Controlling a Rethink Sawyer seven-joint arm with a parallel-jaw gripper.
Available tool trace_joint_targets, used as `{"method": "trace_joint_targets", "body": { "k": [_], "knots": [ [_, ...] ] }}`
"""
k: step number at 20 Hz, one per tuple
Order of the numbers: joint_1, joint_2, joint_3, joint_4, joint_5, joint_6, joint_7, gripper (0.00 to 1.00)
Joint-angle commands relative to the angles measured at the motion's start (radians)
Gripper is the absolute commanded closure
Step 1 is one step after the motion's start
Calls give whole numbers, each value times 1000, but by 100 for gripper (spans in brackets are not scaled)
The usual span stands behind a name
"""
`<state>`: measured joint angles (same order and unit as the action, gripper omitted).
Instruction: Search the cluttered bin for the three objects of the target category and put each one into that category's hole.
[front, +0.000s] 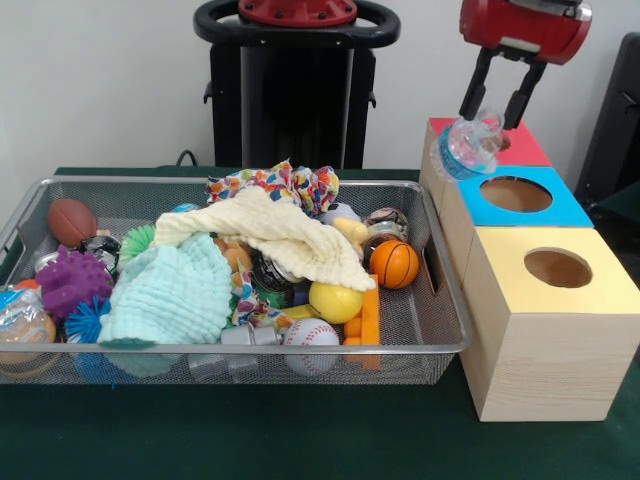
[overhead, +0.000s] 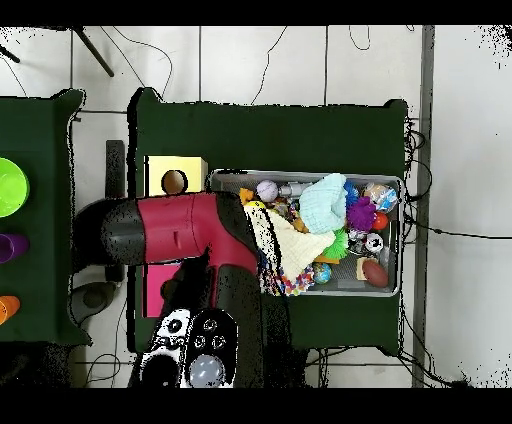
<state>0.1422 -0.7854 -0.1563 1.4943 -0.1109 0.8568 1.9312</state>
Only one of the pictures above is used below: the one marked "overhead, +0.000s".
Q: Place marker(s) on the clear plastic bottle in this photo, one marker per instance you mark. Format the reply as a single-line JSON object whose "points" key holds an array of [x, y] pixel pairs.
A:
{"points": [[382, 196]]}

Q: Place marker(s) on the brown toy football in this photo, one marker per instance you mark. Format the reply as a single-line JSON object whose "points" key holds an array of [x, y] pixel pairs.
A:
{"points": [[375, 273]]}

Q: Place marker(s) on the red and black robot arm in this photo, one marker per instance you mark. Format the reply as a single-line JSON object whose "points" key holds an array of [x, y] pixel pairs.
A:
{"points": [[180, 228]]}

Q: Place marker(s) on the wooden box with three holes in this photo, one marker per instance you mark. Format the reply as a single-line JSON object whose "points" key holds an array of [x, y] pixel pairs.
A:
{"points": [[192, 168]]}

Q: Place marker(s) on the silver mesh bin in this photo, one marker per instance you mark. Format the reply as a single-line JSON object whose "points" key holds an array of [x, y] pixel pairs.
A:
{"points": [[360, 290]]}

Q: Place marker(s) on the yellow ball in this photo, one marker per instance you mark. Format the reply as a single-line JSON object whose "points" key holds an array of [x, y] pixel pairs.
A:
{"points": [[256, 204]]}

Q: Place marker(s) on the white toy baseball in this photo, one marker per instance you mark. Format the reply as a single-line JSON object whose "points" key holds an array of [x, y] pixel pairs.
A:
{"points": [[267, 190]]}

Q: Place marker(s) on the cream waffle cloth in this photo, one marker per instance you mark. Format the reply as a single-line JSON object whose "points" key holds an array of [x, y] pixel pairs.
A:
{"points": [[300, 244]]}

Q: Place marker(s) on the mint waffle cloth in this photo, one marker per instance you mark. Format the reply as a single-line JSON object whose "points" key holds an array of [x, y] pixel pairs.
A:
{"points": [[322, 204]]}

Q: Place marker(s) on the colourful patterned cloth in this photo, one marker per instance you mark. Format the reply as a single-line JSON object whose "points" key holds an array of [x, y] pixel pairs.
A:
{"points": [[298, 282]]}

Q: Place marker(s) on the purple spiky rubber toy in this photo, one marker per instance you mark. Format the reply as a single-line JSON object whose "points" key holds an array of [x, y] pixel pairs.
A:
{"points": [[361, 214]]}

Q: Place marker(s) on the black tripod leg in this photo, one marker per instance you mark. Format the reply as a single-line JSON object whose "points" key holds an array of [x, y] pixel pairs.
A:
{"points": [[94, 52]]}

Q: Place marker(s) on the dark green side tablecloth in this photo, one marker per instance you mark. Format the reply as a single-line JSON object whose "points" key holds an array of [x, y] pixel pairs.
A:
{"points": [[36, 132]]}

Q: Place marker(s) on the bright green bowl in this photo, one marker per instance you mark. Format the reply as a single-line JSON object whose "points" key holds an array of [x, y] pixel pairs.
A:
{"points": [[11, 188]]}

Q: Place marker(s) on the purple plastic cup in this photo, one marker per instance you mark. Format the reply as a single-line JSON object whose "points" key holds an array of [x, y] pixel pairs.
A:
{"points": [[12, 248]]}

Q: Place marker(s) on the orange plastic cup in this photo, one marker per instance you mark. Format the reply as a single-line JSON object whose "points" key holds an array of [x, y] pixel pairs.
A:
{"points": [[8, 310]]}

